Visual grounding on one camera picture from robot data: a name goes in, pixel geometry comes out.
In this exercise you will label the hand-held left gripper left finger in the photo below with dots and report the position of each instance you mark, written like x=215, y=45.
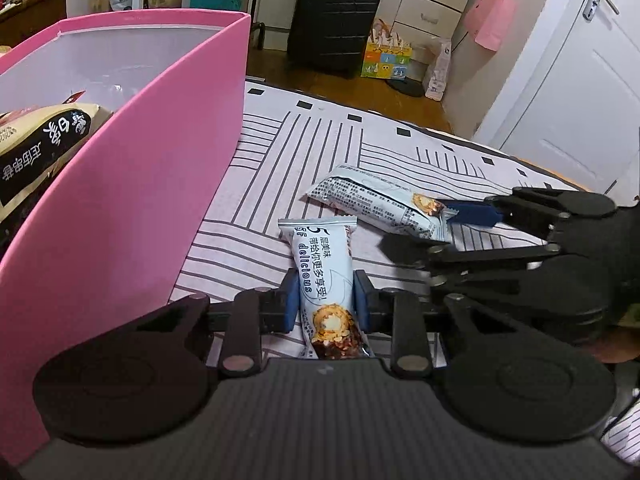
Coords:
x=291, y=310

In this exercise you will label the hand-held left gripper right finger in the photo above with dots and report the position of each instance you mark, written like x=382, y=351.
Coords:
x=361, y=305

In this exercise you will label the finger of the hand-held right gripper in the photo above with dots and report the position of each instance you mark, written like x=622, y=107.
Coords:
x=410, y=250
x=470, y=212

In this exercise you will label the pale blue chocolate bar packet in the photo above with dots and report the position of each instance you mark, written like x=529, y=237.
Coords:
x=320, y=270
x=370, y=195

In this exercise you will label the pink cardboard box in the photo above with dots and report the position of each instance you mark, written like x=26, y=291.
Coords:
x=150, y=160

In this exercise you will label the cream and black snack packet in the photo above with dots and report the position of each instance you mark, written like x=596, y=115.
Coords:
x=45, y=150

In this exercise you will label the black round floor base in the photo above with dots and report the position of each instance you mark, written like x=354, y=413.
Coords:
x=406, y=88

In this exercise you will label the white and pink packet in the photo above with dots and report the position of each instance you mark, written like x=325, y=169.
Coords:
x=437, y=70

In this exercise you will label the white door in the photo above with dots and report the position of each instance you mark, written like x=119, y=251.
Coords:
x=575, y=85

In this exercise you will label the colourful gift bag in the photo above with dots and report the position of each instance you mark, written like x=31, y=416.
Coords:
x=385, y=62

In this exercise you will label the pink hanging bag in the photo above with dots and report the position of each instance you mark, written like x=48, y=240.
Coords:
x=490, y=20

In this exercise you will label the black suitcase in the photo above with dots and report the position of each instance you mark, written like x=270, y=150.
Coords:
x=332, y=20

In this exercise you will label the wooden dresser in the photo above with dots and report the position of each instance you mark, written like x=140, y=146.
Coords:
x=40, y=15

